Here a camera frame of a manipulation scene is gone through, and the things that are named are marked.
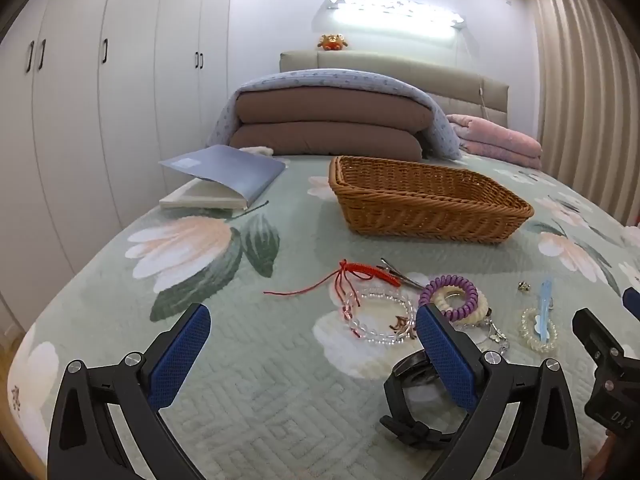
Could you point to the silver metal hair clip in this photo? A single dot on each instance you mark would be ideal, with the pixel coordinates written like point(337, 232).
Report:
point(400, 273)

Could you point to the blue floral blanket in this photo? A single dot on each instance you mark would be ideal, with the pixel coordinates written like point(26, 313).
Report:
point(320, 79)

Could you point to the black wrist watch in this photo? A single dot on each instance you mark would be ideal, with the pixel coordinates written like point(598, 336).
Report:
point(397, 402)

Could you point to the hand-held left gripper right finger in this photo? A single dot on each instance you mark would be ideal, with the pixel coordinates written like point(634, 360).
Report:
point(445, 355)

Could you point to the blue grey booklet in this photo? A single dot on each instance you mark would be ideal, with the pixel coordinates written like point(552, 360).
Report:
point(235, 170)

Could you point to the white wardrobe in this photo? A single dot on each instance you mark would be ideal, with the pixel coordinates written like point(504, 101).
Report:
point(125, 110)

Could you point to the beige curtain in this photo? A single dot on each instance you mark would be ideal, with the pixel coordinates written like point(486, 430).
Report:
point(585, 85)

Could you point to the pink folded blanket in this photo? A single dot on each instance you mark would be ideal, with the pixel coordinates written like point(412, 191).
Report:
point(495, 142)

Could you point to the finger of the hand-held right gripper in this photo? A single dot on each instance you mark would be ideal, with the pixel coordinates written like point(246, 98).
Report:
point(632, 302)
point(595, 332)

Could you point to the white wall light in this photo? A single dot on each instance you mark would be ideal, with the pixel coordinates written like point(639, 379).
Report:
point(390, 17)

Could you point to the light blue hair clip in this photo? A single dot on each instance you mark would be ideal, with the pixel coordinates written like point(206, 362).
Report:
point(544, 310)

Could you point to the small metal earring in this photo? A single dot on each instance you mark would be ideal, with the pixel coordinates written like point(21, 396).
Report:
point(523, 286)

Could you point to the brown wicker basket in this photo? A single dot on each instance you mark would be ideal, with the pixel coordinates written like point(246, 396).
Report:
point(425, 210)

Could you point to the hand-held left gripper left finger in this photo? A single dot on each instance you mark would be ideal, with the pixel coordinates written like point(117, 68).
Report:
point(182, 355)

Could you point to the small white cloth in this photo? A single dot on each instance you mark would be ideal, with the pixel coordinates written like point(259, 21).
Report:
point(257, 150)

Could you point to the orange plush toy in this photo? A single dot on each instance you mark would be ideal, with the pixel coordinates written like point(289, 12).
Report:
point(332, 42)

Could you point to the beige padded headboard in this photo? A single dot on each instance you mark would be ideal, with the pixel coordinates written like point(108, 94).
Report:
point(400, 65)

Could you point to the brown folded quilt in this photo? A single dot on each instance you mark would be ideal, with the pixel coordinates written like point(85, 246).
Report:
point(325, 141)
point(330, 107)

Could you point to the white thick book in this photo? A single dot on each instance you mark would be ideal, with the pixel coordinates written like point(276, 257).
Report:
point(200, 199)

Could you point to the green floral bedspread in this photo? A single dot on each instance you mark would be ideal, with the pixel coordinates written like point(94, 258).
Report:
point(280, 410)

